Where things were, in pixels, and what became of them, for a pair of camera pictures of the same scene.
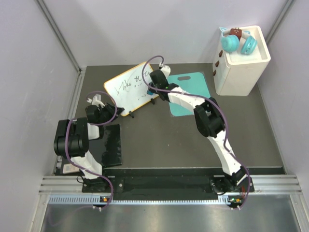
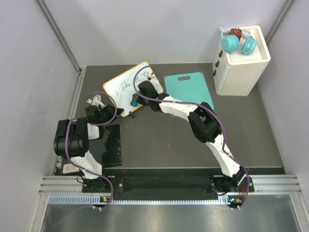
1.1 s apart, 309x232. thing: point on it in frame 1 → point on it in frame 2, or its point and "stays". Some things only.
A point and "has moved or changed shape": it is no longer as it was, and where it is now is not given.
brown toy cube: (235, 31) stays
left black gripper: (108, 108) stays
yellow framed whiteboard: (128, 90) stays
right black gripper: (151, 88) → (140, 101)
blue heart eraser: (148, 92) has moved or changed shape
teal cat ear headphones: (230, 43) stays
